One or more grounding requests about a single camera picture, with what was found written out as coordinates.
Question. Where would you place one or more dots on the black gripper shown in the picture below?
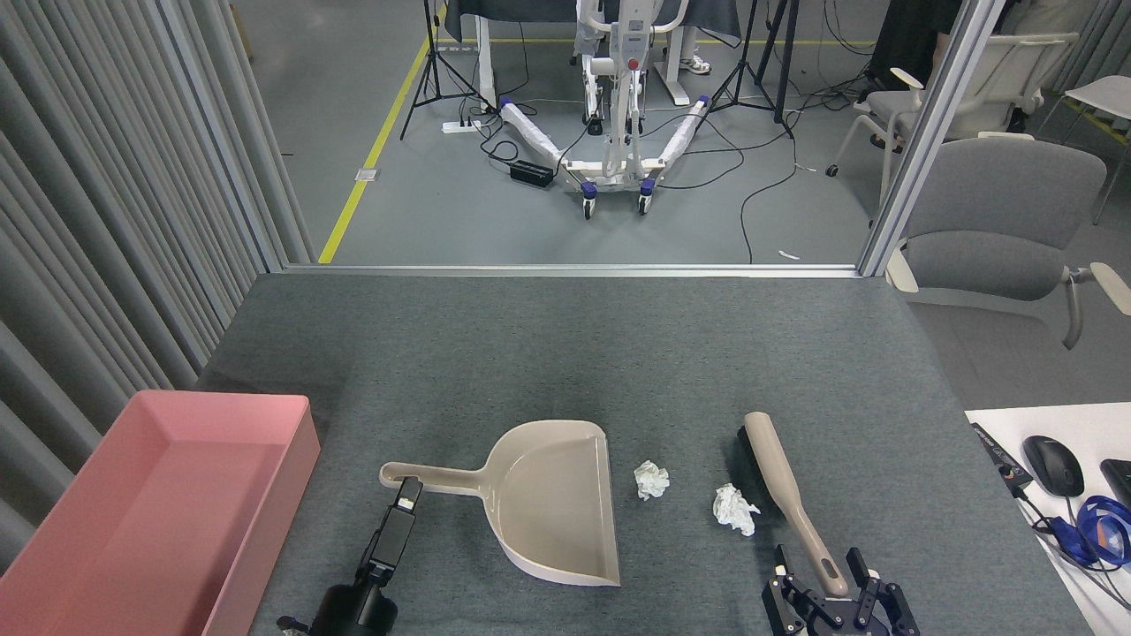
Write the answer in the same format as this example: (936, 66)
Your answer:
(844, 625)
(353, 609)

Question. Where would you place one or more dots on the large white paper ball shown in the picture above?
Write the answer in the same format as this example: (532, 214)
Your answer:
(733, 510)

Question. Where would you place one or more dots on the beige plastic dustpan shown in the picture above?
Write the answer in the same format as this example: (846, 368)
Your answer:
(548, 503)

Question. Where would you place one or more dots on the beige brush with black bristles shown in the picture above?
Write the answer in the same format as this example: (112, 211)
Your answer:
(769, 459)

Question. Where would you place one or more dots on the small white paper ball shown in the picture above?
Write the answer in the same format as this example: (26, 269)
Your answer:
(651, 480)

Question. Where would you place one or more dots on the pink plastic bin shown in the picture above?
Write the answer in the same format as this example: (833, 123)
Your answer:
(177, 495)

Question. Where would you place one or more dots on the slim black device with label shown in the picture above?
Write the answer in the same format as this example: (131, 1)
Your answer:
(998, 455)

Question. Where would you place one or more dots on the black computer mouse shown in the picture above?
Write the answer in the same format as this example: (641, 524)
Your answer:
(1053, 465)

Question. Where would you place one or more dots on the white side table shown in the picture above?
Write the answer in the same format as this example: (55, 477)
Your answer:
(1096, 424)

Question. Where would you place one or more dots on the metal floor outlet cover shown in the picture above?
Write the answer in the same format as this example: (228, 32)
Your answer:
(367, 175)

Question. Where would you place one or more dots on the black power adapter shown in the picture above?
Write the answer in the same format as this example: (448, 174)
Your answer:
(532, 173)

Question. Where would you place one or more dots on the white power strip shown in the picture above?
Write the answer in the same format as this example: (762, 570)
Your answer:
(461, 127)

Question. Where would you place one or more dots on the grey pleated curtain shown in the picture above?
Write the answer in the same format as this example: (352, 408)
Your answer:
(106, 221)

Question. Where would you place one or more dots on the grey office chair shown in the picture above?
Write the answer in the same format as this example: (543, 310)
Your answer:
(998, 203)

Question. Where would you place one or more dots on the white desk with dark cloth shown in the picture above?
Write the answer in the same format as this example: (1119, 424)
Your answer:
(484, 62)

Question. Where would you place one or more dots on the black tripod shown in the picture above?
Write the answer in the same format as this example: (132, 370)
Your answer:
(784, 62)
(432, 53)

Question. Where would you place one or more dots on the white stand on wheels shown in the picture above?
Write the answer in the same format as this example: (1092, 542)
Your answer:
(618, 88)

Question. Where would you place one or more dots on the white mesh office chair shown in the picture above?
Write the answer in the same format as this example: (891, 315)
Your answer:
(998, 79)

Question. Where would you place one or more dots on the white chair with thin legs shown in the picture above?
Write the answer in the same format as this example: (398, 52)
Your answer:
(1104, 93)

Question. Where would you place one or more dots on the silver aluminium post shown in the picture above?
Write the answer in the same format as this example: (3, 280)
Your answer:
(928, 141)

